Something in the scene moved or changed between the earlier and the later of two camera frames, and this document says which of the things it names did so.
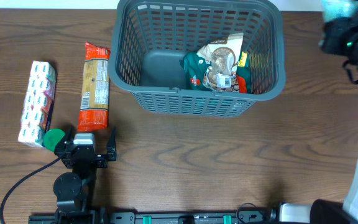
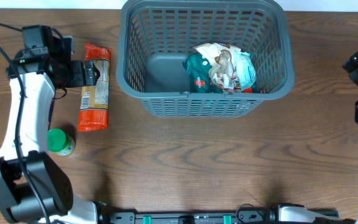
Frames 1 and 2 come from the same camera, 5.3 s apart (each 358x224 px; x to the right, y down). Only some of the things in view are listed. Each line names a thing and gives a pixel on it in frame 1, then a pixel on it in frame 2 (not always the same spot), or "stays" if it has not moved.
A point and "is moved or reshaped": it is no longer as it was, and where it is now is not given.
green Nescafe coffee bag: x=196 y=67 is moved or reshaped
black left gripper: x=102 y=161 → x=81 y=78
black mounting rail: x=159 y=217 stays
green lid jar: x=51 y=137 stays
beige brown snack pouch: x=223 y=52 is moved or reshaped
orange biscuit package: x=94 y=110 stays
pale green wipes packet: x=334 y=10 → x=245 y=69
